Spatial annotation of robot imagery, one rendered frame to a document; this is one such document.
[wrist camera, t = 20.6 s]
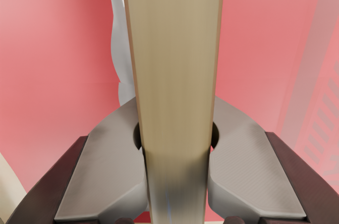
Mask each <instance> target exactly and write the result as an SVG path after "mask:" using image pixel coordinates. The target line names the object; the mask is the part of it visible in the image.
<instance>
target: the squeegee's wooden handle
mask: <svg viewBox="0 0 339 224"><path fill-rule="evenodd" d="M124 3H125V11H126V20H127V28H128V37H129V45H130V53H131V61H132V70H133V78H134V86H135V94H136V102H137V111H138V119H139V128H140V136H141V144H142V152H143V156H144V164H145V171H146V180H147V194H148V202H149V211H150V219H151V224H204V222H205V210H206V197H207V180H208V168H209V156H210V149H211V137H212V125H213V113H214V101H215V89H216V77H217V64H218V52H219V40H220V28H221V16H222V4H223V0H124Z"/></svg>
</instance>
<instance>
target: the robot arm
mask: <svg viewBox="0 0 339 224"><path fill-rule="evenodd" d="M141 146H142V144H141V136H140V128H139V119H138V111H137V102H136V97H134V98H132V99H131V100H129V101H128V102H126V103H125V104H123V105H122V106H120V107H119V108H118V109H116V110H115V111H113V112H112V113H111V114H109V115H108V116H106V117H105V118H104V119H103V120H102V121H101V122H100V123H98V124H97V125H96V126H95V127H94V128H93V129H92V130H91V132H90V133H89V134H88V135H87V136H80V137H79V138H78V139H77V140H76V141H75V142H74V143H73V144H72V146H71V147H70V148H69V149H68V150H67V151H66V152H65V153H64V154H63V155H62V156H61V157H60V158H59V159H58V160H57V162H56V163H55V164H54V165H53V166H52V167H51V168H50V169H49V170H48V171H47V172H46V173H45V174H44V175H43V177H42V178H41V179H40V180H39V181H38V182H37V183H36V184H35V185H34V186H33V187H32V188H31V190H30V191H29V192H28V193H27V194H26V196H25V197H24V198H23V199H22V201H21V202H20V203H19V205H18V206H17V207H16V209H15V210H14V211H13V213H12V214H11V216H10V217H9V219H8V220H7V222H6V223H5V224H134V222H133V220H134V219H135V218H137V217H138V216H139V215H140V214H141V213H143V212H144V211H145V209H146V207H147V205H148V194H147V180H146V171H145V164H144V156H143V154H142V153H141V152H140V151H139V149H140V148H141ZM211 146H212V148H213V150H212V152H211V153H210V156H209V168H208V180H207V193H208V205H209V207H210V208H211V210H212V211H214V212H215V213H216V214H218V215H219V216H220V217H222V218H223V219H224V222H223V224H339V194H338V193H337V192H336V191H335V190H334V189H333V188H332V187H331V186H330V185H329V184H328V183H327V182H326V181H325V180H324V179H323V178H322V177H321V176H320V175H319V174H318V173H317V172H316V171H315V170H314V169H313V168H312V167H311V166H309V165H308V164H307V163H306V162H305V161H304V160H303V159H302V158H300V157H299V156H298V155H297V154H296V153H295V152H294V151H293V150H292V149H291V148H290V147H289V146H288V145H287V144H285V143H284V142H283V141H282V140H281V138H280V137H278V136H277V135H276V134H275V133H274V132H266V131H265V130H264V129H263V128H262V127H261V126H260V125H259V124H258V123H256V122H255V121H254V120H253V119H252V118H251V117H249V116H248V115H247V114H245V113H244V112H242V111H241V110H239V109H238V108H236V107H234V106H232V105H231V104H229V103H227V102H226V101H224V100H222V99H221V98H219V97H217V96H216V95H215V101H214V113H213V125H212V137H211Z"/></svg>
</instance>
